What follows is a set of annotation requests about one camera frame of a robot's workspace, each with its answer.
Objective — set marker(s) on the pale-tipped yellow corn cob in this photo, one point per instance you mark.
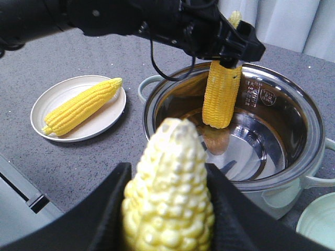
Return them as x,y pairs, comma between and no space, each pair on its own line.
73,112

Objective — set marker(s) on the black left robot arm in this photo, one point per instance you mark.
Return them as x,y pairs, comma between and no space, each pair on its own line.
23,21

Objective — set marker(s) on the dark yellow corn cob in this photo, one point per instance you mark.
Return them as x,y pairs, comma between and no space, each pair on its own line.
220,95

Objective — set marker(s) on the grey pleated curtain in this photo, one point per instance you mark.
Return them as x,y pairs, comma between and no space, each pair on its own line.
302,26

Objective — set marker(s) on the pale green plate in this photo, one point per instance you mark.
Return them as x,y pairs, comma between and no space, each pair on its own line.
317,221

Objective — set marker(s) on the white round plate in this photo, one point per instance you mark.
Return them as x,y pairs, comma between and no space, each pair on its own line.
96,124

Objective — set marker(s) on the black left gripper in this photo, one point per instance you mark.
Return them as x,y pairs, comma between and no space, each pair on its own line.
195,29

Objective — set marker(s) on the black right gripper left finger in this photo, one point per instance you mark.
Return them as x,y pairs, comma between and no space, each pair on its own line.
94,224

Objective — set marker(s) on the bright yellow corn cob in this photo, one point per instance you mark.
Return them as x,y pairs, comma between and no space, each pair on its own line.
167,204

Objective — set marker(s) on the pale green electric cooking pot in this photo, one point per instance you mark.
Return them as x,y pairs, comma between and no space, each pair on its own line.
274,145

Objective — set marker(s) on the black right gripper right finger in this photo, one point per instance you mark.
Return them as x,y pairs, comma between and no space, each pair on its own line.
241,225

